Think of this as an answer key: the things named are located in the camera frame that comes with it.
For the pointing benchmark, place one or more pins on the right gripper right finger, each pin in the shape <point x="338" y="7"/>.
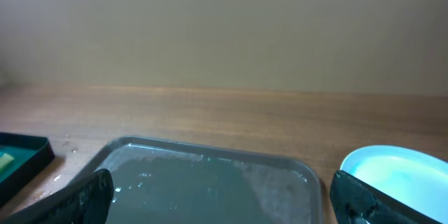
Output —
<point x="354" y="201"/>

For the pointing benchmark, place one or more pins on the black serving tray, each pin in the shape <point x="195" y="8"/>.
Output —
<point x="161" y="181"/>

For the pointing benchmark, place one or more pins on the black water basin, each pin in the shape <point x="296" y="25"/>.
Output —
<point x="32" y="155"/>

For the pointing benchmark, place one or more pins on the pale blue plate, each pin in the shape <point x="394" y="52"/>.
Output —
<point x="415" y="179"/>

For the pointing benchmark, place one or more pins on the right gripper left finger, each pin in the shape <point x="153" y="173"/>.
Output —
<point x="86" y="201"/>

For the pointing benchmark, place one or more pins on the green yellow sponge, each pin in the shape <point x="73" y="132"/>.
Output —
<point x="5" y="160"/>

